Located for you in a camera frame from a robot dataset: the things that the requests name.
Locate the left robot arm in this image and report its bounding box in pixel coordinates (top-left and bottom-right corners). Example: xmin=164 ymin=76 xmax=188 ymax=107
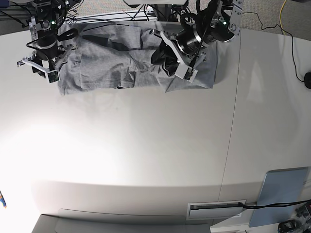
xmin=27 ymin=0 xmax=243 ymax=83

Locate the yellow cable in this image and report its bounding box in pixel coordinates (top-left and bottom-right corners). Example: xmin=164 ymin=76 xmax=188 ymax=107
xmin=279 ymin=0 xmax=292 ymax=36

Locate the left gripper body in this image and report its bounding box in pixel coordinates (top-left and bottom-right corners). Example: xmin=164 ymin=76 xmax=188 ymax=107
xmin=150 ymin=24 xmax=207 ymax=69

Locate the grey T-shirt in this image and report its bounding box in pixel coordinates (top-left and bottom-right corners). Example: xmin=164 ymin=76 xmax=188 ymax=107
xmin=58 ymin=23 xmax=218 ymax=95

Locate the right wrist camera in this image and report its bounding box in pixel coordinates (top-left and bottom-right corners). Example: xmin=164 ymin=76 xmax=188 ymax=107
xmin=47 ymin=70 xmax=60 ymax=83

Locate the blue-grey laptop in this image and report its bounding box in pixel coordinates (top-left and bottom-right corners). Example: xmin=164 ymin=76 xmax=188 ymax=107
xmin=249 ymin=167 xmax=309 ymax=228

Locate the black round puck device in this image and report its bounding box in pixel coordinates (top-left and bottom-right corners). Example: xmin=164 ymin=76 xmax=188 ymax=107
xmin=304 ymin=71 xmax=311 ymax=89

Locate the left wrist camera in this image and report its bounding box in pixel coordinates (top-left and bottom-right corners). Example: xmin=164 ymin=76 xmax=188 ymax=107
xmin=175 ymin=63 xmax=198 ymax=83

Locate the blue orange tool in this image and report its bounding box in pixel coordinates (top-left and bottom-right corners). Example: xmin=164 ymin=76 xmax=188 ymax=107
xmin=0 ymin=192 xmax=7 ymax=208

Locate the thin black cable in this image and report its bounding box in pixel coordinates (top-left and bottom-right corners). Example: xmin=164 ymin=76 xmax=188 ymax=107
xmin=242 ymin=12 xmax=306 ymax=82

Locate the black cable to laptop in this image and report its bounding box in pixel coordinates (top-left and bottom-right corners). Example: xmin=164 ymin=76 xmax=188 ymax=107
xmin=238 ymin=200 xmax=311 ymax=210

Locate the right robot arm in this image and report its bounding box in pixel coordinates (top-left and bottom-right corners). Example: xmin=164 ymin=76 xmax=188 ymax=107
xmin=17 ymin=0 xmax=142 ymax=83

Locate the black device bottom right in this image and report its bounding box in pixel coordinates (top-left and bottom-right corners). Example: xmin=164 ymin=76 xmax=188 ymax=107
xmin=277 ymin=220 xmax=296 ymax=233

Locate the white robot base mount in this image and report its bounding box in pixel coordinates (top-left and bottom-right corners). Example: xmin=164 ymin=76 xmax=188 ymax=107
xmin=124 ymin=0 xmax=187 ymax=5

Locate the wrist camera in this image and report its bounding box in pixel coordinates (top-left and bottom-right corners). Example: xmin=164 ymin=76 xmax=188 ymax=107
xmin=47 ymin=70 xmax=60 ymax=83
xmin=175 ymin=63 xmax=198 ymax=83

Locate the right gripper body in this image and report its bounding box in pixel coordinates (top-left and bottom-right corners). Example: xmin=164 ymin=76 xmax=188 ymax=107
xmin=17 ymin=39 xmax=73 ymax=73

